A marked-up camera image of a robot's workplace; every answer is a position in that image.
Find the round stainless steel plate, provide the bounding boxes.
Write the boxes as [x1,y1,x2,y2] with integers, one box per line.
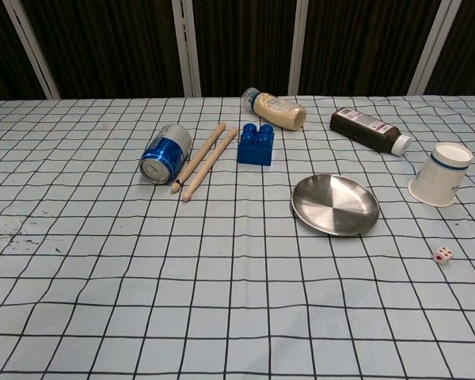
[290,173,381,238]

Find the cream sauce squeeze bottle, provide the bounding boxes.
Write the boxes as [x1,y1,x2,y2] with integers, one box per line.
[241,87,308,131]

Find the dark brown bottle white cap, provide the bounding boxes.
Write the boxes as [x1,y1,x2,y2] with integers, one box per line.
[329,107,412,156]

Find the wooden drumstick with black band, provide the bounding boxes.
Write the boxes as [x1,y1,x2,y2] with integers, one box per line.
[170,122,226,194]

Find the checkered light blue tablecloth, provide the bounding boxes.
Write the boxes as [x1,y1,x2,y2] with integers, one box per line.
[0,96,475,380]

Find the white paper cup blue stripe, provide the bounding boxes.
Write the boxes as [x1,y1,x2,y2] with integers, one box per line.
[408,142,473,208]

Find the white metal frame post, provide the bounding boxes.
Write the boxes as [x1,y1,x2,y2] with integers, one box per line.
[287,0,321,96]
[171,0,202,98]
[407,0,456,96]
[2,0,61,100]

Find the blue silver drink can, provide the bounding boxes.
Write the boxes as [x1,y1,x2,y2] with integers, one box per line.
[139,123,193,185]

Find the black pleated curtain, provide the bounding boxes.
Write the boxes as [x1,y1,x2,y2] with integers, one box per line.
[0,0,475,102]

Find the plain wooden drumstick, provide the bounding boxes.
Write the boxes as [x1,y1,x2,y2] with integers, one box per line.
[181,127,239,203]

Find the blue toy building brick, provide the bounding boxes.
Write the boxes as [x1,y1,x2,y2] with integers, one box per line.
[237,123,276,166]

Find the white die red dots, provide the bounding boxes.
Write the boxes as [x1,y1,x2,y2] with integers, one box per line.
[431,245,454,266]

